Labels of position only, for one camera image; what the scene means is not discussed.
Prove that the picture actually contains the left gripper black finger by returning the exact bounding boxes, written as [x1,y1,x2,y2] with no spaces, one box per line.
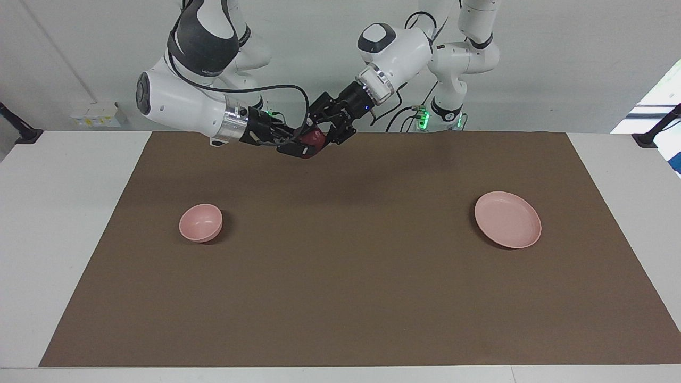
[327,123,358,146]
[309,93,334,126]

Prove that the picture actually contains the dark red apple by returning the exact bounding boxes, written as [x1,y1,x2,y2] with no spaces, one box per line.
[299,128,326,159]

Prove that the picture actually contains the pink bowl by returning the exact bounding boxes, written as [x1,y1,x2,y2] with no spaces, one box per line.
[179,204,223,243]

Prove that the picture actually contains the pink plate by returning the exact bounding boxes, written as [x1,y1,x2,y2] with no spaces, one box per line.
[474,191,542,249]

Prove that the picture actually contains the brown table mat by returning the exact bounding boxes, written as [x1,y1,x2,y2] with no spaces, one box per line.
[39,131,681,368]

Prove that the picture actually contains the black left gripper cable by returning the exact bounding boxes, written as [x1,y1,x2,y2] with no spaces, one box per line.
[370,11,442,128]

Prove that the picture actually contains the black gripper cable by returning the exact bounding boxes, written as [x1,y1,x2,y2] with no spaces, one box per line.
[370,11,442,128]
[166,32,310,140]

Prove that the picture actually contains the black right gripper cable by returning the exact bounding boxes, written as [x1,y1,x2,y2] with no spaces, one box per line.
[166,32,310,140]

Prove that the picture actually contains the black left arm base cable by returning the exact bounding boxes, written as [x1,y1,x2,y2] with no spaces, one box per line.
[385,80,442,132]

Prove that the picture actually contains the white wall socket box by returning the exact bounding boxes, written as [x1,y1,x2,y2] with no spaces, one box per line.
[70,102,122,128]

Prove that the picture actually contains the black clamp mount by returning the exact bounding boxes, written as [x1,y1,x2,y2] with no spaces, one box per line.
[0,101,44,145]
[632,104,681,148]

